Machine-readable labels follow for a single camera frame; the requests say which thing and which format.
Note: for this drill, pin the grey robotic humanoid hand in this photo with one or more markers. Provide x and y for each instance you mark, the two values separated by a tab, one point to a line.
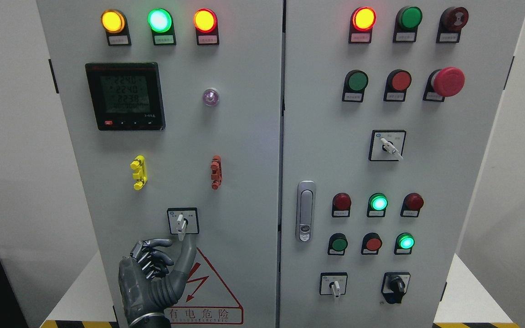
150	281

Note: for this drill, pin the white-lever rotary selector switch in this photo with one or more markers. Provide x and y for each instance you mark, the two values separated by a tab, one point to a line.
183	221

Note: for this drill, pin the black silver robot forearm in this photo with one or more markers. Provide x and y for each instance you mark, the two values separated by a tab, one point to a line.
151	320

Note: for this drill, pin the red electrical hazard sticker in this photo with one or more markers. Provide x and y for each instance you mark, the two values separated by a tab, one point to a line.
207	299

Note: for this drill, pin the yellow terminal connector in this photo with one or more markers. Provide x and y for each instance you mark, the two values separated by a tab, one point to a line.
139	172

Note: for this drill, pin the red-brown terminal connector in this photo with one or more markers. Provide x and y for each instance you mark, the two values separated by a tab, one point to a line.
216	175

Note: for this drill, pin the green push button lower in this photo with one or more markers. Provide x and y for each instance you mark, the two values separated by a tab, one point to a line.
337	244

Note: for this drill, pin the green push button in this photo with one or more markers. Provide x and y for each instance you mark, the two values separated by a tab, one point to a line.
337	244
354	86

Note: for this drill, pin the black digital power meter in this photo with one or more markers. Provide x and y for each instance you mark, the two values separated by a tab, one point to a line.
126	96

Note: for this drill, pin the small purple clear lamp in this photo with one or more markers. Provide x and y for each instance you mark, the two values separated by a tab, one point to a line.
210	97

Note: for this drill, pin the dark red lamp left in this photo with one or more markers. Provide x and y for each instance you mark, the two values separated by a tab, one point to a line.
341	205

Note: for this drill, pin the dark red lamp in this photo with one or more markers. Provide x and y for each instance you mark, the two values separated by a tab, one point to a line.
341	205
412	205

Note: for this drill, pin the grey electrical control cabinet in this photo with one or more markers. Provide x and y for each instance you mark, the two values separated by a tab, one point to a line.
279	68

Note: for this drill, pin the red push button lower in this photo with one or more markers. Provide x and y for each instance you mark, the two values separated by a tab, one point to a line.
371	244

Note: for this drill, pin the red push button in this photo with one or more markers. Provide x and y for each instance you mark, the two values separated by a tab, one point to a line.
371	244
397	83

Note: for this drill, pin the lit green lamp middle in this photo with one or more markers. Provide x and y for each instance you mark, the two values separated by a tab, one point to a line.
376	206

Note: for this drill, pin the lit green button lower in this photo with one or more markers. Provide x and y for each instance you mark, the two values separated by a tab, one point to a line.
404	244

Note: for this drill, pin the lit green indicator lamp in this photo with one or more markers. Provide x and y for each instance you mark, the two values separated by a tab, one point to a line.
162	27

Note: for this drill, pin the yellow indicator lamp top left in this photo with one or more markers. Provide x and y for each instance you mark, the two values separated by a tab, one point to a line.
116	27

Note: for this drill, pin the lit red-orange indicator lamp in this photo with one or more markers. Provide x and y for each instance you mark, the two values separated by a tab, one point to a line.
205	21

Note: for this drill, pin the dark red lamp right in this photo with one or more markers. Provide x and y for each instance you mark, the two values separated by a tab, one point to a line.
412	205

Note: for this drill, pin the upper right rotary selector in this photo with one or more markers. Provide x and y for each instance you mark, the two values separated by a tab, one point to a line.
387	144

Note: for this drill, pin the green push button upper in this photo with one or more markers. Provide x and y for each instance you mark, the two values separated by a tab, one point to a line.
354	86

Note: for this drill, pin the red push button upper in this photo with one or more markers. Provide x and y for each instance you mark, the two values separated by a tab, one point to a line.
397	83

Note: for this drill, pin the lit red lamp right door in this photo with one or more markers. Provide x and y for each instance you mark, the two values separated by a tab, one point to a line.
362	22

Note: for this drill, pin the red mushroom emergency stop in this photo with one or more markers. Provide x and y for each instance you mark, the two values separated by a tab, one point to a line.
443	83

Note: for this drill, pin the unlit green lamp top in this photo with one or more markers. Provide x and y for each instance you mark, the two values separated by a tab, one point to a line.
407	21

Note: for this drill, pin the dark red buzzer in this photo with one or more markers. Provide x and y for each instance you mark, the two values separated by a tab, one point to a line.
451	23

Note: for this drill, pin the silver door latch handle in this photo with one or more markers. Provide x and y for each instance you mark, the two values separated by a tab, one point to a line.
305	210

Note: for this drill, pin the lower white-lever selector switch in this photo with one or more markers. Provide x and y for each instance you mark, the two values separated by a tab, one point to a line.
333	284

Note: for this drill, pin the black knob selector switch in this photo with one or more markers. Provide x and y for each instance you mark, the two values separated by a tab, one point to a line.
394	286

